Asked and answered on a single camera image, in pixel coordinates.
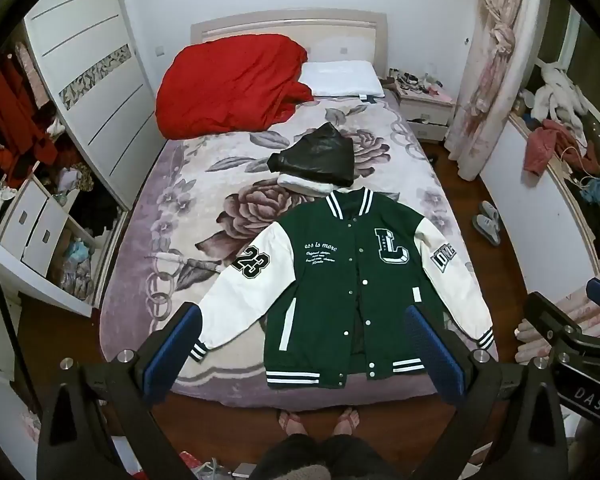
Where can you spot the white nightstand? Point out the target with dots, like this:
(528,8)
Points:
(425,109)

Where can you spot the person's right foot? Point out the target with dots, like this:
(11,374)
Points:
(346,421)

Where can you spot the green and white varsity jacket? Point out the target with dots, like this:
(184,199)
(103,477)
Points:
(330,300)

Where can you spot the red hanging clothes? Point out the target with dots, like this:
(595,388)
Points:
(15,120)

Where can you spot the pink garment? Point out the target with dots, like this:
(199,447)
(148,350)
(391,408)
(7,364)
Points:
(545,145)

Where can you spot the black fleece-lined leather jacket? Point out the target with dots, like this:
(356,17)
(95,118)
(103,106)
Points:
(315,157)

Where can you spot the white plush toy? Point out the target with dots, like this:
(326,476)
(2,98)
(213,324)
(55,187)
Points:
(555,92)

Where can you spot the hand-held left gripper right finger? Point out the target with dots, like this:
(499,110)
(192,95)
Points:
(435,355)

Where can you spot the beige bed headboard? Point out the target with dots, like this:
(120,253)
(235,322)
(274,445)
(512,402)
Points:
(330,30)

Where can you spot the person's legs in dark pants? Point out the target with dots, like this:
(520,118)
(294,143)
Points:
(325,457)

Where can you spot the pink floral curtain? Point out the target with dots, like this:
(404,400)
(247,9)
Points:
(490,85)

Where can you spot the red duvet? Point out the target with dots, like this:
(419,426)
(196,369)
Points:
(220,85)

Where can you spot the grey slipper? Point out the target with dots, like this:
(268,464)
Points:
(492,210)
(485,230)

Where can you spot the white drawer unit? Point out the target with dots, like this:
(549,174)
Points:
(30,222)

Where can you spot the white pillow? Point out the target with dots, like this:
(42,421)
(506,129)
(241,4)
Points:
(340,77)

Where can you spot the white bay window ledge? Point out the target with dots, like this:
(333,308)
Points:
(520,195)

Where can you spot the pile of mixed clothes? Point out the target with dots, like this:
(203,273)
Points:
(80,195)

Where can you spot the assorted small bedside items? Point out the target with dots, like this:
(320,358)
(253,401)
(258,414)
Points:
(415,79)

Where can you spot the white sliding-door wardrobe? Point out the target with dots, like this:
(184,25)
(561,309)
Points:
(80,35)

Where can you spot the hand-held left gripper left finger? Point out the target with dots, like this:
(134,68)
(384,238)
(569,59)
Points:
(172,355)

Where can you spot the purple floral blanket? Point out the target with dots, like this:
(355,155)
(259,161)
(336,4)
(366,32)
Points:
(205,170)

